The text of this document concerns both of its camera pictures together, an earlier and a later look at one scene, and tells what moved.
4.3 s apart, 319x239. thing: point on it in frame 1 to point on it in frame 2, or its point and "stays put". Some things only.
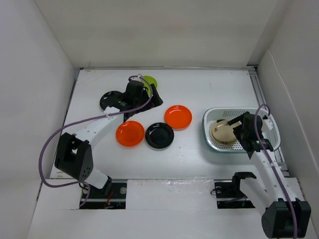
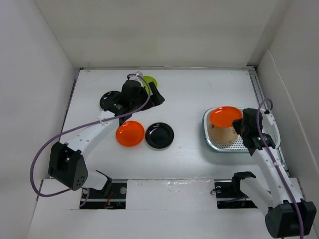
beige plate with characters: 222,132 stays put
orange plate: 130,133 stays put
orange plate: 179,117 to 224,116
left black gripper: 155,101 stays put
